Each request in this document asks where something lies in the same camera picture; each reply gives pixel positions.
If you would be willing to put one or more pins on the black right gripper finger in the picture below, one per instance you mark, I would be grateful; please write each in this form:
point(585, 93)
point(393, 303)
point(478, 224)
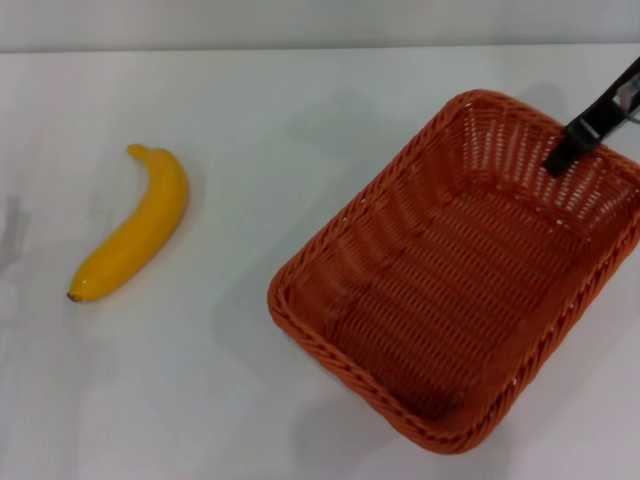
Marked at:
point(582, 132)
point(629, 119)

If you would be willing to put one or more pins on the orange woven plastic basket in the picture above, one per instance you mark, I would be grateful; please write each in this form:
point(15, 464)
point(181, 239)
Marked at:
point(450, 280)

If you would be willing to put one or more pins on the yellow banana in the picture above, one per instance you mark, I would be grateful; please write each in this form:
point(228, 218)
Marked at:
point(145, 220)

